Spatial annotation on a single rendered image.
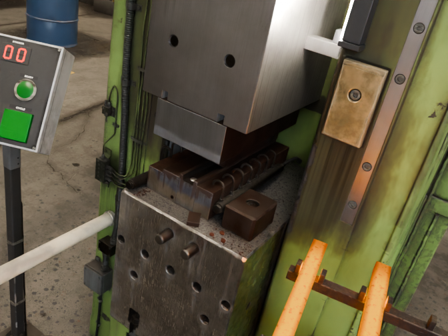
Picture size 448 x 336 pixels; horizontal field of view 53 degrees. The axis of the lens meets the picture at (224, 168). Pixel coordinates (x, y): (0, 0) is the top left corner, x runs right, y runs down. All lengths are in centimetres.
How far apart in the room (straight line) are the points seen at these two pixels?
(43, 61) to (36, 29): 446
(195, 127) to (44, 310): 131
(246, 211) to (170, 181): 21
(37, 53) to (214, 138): 53
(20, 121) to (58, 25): 444
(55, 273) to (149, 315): 104
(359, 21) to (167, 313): 86
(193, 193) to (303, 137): 49
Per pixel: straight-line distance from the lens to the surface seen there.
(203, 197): 109
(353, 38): 96
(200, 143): 105
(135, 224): 119
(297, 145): 147
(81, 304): 216
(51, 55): 128
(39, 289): 224
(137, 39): 131
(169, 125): 109
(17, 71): 130
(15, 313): 186
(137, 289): 131
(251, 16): 93
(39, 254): 142
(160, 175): 116
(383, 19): 98
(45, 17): 566
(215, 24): 97
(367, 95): 98
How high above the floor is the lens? 154
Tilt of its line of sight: 27 degrees down
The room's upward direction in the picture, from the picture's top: 12 degrees clockwise
